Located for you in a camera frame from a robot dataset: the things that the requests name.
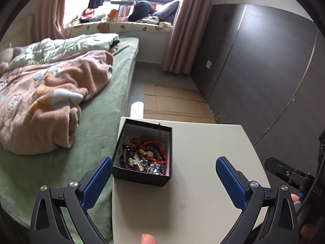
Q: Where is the pink curtain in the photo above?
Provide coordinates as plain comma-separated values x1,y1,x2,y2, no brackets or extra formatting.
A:
162,0,212,75
33,0,68,41

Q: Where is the butterfly shell brooch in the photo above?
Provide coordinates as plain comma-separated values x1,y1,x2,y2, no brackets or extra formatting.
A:
127,149,155,172

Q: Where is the left hand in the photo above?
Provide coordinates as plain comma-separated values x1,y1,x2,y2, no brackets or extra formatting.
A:
140,234,157,244

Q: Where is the black jewelry box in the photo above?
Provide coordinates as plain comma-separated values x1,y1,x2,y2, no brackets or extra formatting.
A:
112,118,172,187

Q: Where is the dark grey pillow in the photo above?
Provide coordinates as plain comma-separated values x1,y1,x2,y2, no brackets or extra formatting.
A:
152,1,180,20

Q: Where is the pink curtain left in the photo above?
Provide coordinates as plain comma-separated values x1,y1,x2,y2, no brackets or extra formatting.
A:
33,0,68,41

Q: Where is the light green quilt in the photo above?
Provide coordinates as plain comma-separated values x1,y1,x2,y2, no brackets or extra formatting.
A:
8,33,119,70

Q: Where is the pink fleece blanket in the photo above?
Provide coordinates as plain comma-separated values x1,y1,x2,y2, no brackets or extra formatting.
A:
1,50,114,155

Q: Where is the silver ball chain necklace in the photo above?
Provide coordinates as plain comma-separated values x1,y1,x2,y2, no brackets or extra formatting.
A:
138,157,167,176

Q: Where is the pink curtain right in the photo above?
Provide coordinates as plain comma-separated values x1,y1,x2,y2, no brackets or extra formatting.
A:
162,0,212,75

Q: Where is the right hand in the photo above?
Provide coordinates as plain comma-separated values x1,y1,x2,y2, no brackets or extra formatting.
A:
291,194,315,239

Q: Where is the green bed mattress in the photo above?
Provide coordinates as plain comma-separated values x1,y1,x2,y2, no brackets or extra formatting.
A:
1,37,139,243

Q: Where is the beige plush toy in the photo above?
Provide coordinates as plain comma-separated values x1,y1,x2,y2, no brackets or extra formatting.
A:
0,43,23,75

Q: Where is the white wall socket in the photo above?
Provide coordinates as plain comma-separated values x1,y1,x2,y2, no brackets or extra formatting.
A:
206,60,211,69

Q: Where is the black bag on sill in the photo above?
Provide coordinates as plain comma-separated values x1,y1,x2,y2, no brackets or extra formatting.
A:
128,1,154,22

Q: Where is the flattened cardboard sheet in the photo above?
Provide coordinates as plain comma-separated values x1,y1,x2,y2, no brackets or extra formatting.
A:
144,84,216,124

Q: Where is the blue bead red cord bracelet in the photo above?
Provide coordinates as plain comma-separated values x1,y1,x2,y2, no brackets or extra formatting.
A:
138,123,169,176

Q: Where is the multicolour stone bead bracelet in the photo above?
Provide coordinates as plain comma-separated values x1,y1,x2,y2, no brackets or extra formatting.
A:
120,142,135,170

